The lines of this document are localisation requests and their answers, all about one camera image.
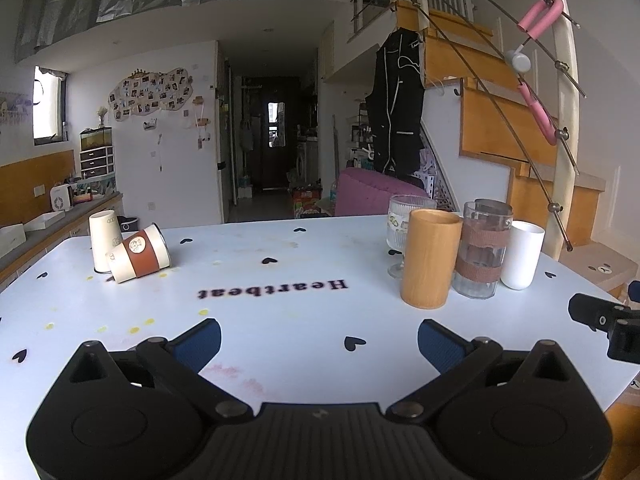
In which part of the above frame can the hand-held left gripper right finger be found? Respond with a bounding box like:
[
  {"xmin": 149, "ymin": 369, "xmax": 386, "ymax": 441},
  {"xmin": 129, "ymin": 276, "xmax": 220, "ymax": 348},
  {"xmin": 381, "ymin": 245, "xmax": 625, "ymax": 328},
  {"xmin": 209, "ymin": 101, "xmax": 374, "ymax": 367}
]
[{"xmin": 386, "ymin": 318, "xmax": 576, "ymax": 423}]

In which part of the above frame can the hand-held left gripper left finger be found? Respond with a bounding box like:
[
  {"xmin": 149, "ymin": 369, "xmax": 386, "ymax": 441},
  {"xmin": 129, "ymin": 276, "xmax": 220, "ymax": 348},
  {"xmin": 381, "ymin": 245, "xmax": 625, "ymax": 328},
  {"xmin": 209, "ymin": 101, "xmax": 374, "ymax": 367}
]
[{"xmin": 64, "ymin": 318, "xmax": 254, "ymax": 423}]

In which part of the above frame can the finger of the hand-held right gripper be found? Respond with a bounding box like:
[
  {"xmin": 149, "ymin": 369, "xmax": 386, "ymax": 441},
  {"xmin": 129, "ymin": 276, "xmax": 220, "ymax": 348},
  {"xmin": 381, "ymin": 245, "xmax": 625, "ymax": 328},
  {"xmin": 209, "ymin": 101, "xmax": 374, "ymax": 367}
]
[
  {"xmin": 606, "ymin": 317, "xmax": 640, "ymax": 362},
  {"xmin": 568, "ymin": 292, "xmax": 633, "ymax": 333}
]

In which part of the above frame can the paper cup with brown sleeve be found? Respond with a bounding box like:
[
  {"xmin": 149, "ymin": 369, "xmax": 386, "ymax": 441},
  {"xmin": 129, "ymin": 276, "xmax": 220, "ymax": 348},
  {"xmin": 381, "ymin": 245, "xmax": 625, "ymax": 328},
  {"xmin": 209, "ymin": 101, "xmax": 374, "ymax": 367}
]
[{"xmin": 106, "ymin": 223, "xmax": 172, "ymax": 285}]

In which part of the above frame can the wooden cup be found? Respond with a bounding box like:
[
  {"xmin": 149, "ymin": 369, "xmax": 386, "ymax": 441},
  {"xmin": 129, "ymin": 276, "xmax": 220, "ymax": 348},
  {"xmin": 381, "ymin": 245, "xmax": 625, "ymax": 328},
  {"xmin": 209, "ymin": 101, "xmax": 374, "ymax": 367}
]
[{"xmin": 400, "ymin": 208, "xmax": 464, "ymax": 310}]

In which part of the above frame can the white ceramic cup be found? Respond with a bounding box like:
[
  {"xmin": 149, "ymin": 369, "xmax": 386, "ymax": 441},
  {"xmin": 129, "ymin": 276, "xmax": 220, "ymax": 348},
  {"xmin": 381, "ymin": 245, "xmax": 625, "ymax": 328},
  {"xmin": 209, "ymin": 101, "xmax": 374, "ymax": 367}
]
[{"xmin": 499, "ymin": 220, "xmax": 546, "ymax": 291}]

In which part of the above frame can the glass cup with brown band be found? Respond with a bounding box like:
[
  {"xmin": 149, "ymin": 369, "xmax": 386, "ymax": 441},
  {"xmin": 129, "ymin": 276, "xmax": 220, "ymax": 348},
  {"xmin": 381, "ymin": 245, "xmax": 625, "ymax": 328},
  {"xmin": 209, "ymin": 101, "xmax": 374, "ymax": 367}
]
[{"xmin": 452, "ymin": 198, "xmax": 515, "ymax": 300}]

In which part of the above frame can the plain white paper cup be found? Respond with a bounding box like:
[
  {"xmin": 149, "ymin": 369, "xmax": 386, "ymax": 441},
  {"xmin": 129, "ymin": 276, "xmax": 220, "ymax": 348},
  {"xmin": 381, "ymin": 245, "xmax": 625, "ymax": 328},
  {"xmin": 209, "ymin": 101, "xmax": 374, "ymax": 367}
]
[{"xmin": 88, "ymin": 210, "xmax": 124, "ymax": 275}]

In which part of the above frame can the bear face box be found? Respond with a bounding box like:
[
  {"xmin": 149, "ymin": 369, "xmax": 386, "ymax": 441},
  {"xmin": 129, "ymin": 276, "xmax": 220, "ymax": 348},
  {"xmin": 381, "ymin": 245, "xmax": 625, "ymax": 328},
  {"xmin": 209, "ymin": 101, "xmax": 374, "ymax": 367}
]
[{"xmin": 581, "ymin": 252, "xmax": 637, "ymax": 292}]

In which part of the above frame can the white heart print tablecloth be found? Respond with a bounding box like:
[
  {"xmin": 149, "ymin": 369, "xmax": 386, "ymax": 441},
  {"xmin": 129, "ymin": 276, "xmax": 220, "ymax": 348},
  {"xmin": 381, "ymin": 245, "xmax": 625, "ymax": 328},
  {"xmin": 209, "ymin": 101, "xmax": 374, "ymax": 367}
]
[{"xmin": 0, "ymin": 214, "xmax": 640, "ymax": 480}]

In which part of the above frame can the ribbed glass goblet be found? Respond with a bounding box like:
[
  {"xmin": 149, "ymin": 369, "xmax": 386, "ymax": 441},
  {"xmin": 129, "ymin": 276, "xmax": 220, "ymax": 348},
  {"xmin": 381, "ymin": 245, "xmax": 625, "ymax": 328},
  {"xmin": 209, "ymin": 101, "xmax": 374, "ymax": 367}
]
[{"xmin": 386, "ymin": 194, "xmax": 439, "ymax": 280}]

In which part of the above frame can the pink armchair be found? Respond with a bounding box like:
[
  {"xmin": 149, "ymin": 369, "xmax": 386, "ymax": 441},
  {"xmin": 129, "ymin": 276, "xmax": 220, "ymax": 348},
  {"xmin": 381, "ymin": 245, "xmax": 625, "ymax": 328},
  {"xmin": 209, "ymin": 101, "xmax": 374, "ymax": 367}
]
[{"xmin": 333, "ymin": 167, "xmax": 431, "ymax": 217}]

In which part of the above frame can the colourful cardboard box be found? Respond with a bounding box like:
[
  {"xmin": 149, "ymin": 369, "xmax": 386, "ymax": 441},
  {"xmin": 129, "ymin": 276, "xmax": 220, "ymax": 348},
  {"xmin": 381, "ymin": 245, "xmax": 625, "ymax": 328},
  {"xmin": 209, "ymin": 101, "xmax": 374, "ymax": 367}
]
[{"xmin": 291, "ymin": 187, "xmax": 324, "ymax": 219}]

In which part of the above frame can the grey side counter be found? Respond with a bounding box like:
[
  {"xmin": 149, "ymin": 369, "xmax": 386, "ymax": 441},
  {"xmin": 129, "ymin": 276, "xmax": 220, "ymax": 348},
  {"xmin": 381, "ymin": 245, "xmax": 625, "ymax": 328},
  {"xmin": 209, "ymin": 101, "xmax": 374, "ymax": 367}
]
[{"xmin": 0, "ymin": 192, "xmax": 125, "ymax": 288}]

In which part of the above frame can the flat white box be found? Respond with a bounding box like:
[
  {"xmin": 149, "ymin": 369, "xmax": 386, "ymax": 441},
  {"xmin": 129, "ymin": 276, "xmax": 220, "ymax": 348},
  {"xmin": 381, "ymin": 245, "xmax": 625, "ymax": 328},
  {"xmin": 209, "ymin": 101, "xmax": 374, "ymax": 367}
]
[{"xmin": 23, "ymin": 211, "xmax": 66, "ymax": 233}]

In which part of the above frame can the small white appliance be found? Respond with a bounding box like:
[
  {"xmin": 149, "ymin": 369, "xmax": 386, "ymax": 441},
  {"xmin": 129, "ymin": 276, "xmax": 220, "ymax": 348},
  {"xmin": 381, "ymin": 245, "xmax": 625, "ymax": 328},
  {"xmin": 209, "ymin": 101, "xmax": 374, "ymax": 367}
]
[{"xmin": 50, "ymin": 183, "xmax": 75, "ymax": 211}]

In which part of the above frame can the pink foam clip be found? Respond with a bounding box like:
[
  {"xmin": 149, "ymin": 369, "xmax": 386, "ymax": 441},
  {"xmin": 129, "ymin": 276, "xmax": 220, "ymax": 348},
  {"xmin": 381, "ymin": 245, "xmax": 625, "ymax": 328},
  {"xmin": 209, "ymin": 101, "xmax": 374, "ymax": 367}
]
[
  {"xmin": 517, "ymin": 0, "xmax": 565, "ymax": 42},
  {"xmin": 519, "ymin": 83, "xmax": 559, "ymax": 146}
]

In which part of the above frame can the white drawer unit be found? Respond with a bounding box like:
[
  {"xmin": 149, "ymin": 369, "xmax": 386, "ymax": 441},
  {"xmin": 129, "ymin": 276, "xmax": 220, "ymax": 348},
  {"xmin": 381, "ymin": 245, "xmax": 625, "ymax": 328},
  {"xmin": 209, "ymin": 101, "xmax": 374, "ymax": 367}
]
[{"xmin": 79, "ymin": 147, "xmax": 117, "ymax": 181}]

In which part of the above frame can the washing machine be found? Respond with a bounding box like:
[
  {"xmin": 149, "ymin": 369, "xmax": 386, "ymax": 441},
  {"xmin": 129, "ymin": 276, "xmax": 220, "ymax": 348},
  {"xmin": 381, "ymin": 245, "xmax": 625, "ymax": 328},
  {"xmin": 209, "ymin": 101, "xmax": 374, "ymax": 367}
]
[{"xmin": 295, "ymin": 140, "xmax": 320, "ymax": 186}]

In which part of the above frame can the dark door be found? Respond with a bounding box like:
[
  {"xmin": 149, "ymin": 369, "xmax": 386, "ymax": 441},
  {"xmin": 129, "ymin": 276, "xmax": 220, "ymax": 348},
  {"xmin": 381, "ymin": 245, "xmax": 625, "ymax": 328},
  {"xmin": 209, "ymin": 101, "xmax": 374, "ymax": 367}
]
[{"xmin": 249, "ymin": 87, "xmax": 301, "ymax": 191}]

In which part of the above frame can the wooden staircase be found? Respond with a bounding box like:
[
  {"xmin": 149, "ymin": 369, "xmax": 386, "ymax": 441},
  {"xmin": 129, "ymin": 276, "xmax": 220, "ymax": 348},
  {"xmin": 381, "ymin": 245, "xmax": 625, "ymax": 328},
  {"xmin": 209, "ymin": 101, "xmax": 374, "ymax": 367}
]
[{"xmin": 394, "ymin": 0, "xmax": 627, "ymax": 262}]

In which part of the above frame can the white tissue box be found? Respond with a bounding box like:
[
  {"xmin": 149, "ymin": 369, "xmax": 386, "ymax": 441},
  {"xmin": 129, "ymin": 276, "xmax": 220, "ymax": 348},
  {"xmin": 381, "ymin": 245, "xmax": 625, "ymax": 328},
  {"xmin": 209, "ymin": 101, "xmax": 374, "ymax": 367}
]
[{"xmin": 0, "ymin": 223, "xmax": 27, "ymax": 252}]

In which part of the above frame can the white storage shelf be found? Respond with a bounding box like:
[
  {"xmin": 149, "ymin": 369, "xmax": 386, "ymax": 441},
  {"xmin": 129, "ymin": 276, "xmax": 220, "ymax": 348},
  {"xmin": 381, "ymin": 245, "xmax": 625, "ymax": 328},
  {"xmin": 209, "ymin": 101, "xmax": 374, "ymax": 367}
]
[{"xmin": 344, "ymin": 114, "xmax": 376, "ymax": 171}]

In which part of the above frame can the fish tank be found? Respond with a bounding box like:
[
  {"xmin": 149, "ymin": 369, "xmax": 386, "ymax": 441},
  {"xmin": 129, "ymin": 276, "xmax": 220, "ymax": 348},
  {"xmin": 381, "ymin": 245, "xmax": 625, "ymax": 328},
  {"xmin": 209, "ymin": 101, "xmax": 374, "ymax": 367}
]
[{"xmin": 79, "ymin": 127, "xmax": 114, "ymax": 152}]

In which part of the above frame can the black jacket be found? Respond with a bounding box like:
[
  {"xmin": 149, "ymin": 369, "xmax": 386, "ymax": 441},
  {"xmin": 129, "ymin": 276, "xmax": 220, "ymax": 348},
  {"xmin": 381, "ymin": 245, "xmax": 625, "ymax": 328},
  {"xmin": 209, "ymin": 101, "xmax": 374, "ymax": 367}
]
[{"xmin": 364, "ymin": 27, "xmax": 426, "ymax": 179}]

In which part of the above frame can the photo collage board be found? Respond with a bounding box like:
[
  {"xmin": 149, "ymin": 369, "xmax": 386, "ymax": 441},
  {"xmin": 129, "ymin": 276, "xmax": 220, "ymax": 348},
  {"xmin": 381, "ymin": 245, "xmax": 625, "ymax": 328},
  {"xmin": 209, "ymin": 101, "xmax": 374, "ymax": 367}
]
[{"xmin": 108, "ymin": 65, "xmax": 194, "ymax": 122}]

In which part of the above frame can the grey round clip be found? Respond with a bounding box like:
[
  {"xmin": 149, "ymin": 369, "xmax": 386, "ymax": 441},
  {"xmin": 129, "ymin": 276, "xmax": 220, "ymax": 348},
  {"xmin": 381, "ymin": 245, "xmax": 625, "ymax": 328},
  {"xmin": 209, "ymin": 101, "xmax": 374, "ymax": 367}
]
[{"xmin": 504, "ymin": 44, "xmax": 532, "ymax": 74}]

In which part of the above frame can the window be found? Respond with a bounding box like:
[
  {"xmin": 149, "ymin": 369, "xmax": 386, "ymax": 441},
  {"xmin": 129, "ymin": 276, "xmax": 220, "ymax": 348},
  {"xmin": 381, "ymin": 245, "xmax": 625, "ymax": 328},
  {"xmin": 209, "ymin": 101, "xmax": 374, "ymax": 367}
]
[{"xmin": 33, "ymin": 65, "xmax": 67, "ymax": 142}]

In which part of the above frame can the metal stair railing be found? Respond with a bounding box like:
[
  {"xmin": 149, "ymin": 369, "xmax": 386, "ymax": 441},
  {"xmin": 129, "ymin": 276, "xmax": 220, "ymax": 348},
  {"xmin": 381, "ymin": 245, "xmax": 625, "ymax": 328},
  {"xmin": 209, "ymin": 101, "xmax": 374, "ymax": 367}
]
[{"xmin": 349, "ymin": 0, "xmax": 592, "ymax": 252}]

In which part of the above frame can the white stair post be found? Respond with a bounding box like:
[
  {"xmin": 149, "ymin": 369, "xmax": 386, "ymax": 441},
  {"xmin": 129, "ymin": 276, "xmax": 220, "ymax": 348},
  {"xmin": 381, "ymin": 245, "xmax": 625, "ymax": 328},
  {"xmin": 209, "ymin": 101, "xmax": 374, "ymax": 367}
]
[{"xmin": 541, "ymin": 0, "xmax": 582, "ymax": 262}]

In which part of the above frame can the wall poster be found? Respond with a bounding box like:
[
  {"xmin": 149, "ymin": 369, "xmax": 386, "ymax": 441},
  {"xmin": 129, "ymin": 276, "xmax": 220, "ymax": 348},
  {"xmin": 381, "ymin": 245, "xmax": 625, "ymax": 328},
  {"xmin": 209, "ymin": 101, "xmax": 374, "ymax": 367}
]
[{"xmin": 0, "ymin": 92, "xmax": 34, "ymax": 126}]

